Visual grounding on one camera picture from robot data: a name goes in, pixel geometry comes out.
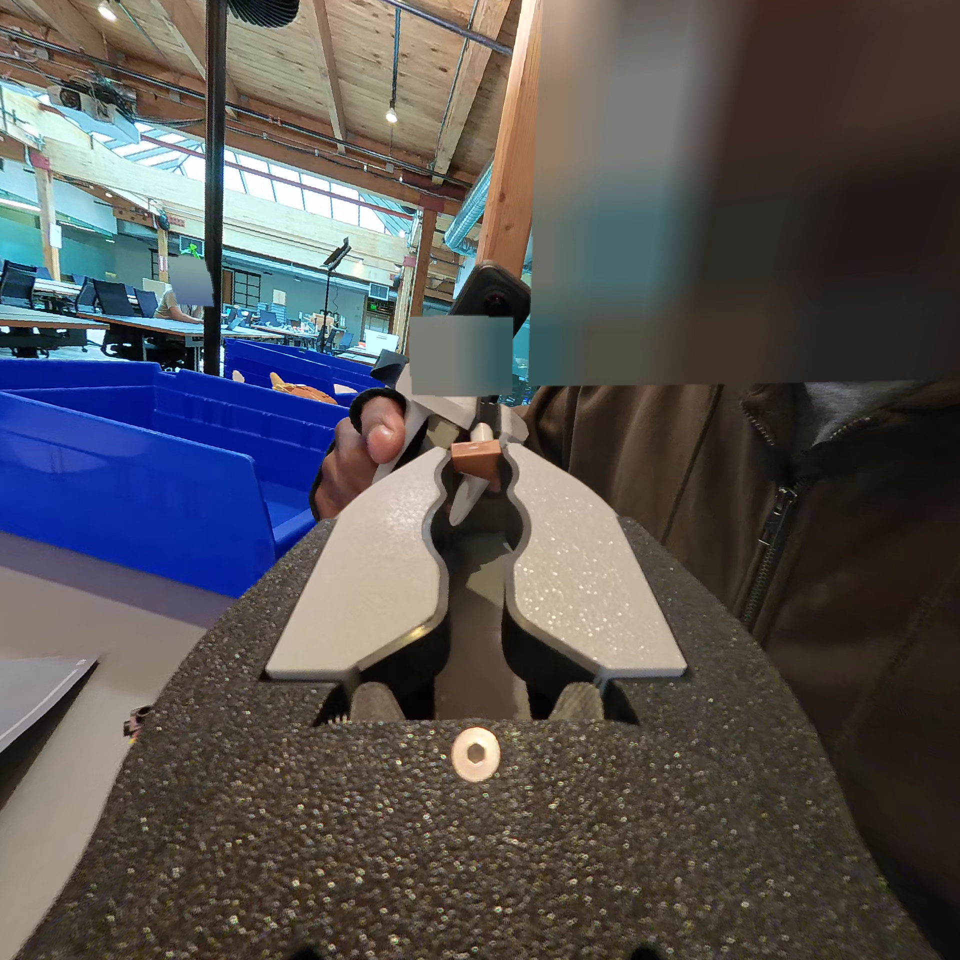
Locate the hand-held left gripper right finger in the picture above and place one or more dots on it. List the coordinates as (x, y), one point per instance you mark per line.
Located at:
(592, 585)

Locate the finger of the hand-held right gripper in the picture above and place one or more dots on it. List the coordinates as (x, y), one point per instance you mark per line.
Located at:
(466, 501)
(424, 431)

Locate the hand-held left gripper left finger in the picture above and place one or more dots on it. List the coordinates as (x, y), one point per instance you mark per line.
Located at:
(360, 585)

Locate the small brown brick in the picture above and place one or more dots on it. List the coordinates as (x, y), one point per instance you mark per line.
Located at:
(474, 459)

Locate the brown toy figure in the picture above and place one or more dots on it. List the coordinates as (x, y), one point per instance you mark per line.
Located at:
(304, 391)

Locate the black tripod stand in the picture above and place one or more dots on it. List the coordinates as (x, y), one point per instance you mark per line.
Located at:
(335, 255)

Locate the person's brown jacket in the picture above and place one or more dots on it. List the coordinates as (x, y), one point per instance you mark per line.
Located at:
(825, 637)

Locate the large blue storage bin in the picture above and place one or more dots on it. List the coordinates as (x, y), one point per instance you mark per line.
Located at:
(112, 487)

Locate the black floor lamp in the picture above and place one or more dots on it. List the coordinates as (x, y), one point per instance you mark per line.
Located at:
(215, 187)

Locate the green inflatable figure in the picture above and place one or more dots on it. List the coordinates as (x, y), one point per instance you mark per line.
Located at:
(195, 249)

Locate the long white office table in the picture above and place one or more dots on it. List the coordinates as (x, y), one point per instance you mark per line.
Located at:
(150, 321)

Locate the person's grey shirt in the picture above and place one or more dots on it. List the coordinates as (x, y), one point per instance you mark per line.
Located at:
(855, 409)

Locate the row of black office chairs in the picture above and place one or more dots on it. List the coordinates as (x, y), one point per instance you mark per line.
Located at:
(112, 298)

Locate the grey instruction booklet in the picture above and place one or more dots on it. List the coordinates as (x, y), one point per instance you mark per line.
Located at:
(37, 697)

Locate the ceiling mounted heater unit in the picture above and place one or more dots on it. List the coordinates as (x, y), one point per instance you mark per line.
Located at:
(75, 97)

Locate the reddish wooden post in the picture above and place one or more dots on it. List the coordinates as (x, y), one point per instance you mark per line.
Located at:
(424, 277)

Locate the silver ventilation duct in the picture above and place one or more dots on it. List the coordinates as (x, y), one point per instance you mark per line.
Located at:
(469, 217)

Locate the wooden support post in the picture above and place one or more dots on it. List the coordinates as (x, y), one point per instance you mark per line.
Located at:
(510, 150)

